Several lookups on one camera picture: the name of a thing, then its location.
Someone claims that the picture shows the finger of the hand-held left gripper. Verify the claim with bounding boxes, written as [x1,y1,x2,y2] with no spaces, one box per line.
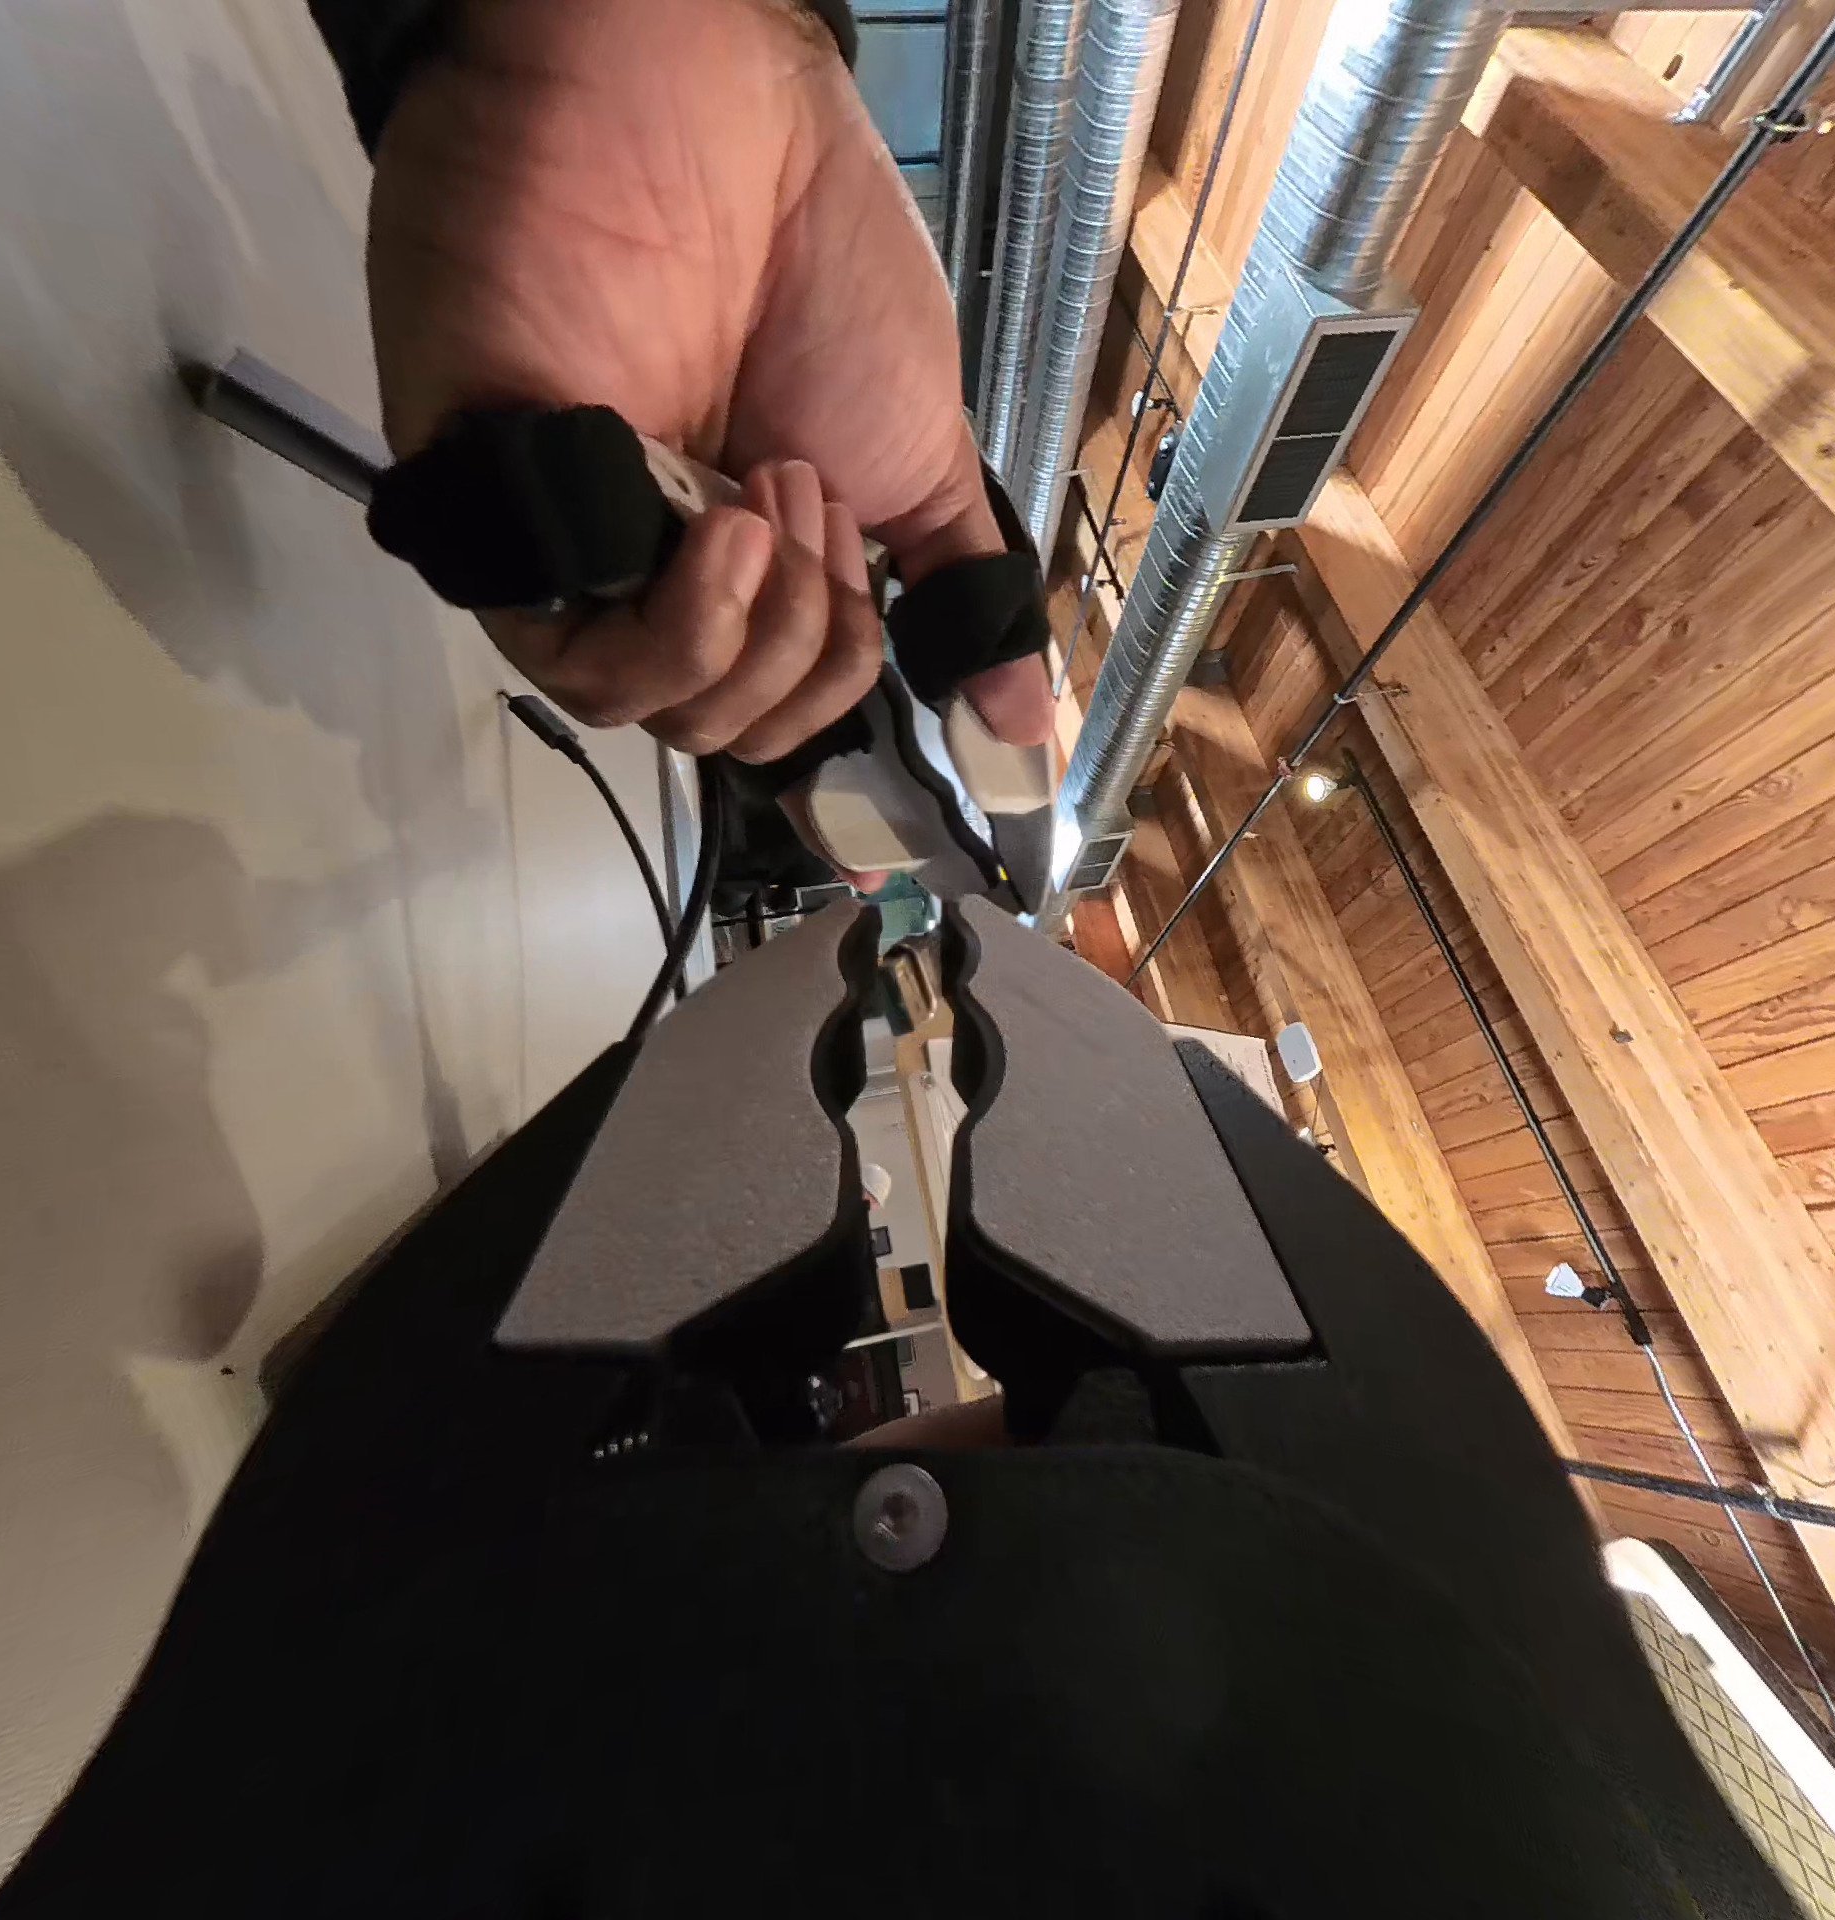
[871,667,1063,920]
[779,742,943,895]

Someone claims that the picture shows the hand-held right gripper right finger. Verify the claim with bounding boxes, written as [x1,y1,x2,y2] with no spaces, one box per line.
[943,895,1315,1412]

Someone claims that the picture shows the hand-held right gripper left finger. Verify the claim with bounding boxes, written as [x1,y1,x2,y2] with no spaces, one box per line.
[494,901,881,1412]

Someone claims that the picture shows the thin black cable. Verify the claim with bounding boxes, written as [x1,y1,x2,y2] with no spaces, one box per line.
[498,686,693,1004]

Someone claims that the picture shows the black braided cable grey plug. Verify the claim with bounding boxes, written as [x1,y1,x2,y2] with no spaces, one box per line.
[180,349,398,511]

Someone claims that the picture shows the person's left forearm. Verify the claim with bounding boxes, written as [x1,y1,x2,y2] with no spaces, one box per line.
[306,0,861,160]

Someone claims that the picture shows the person's left hand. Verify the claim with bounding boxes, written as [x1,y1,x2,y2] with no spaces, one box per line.
[366,0,1061,768]

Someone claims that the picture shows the white track spotlight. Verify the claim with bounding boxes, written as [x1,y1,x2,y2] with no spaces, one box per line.
[1543,1262,1653,1351]

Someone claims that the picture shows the LED light panel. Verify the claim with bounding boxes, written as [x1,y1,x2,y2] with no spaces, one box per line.
[1599,1536,1835,1920]

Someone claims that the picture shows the silver ventilation duct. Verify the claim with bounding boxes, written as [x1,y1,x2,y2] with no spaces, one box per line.
[939,0,1185,564]
[1037,0,1511,941]

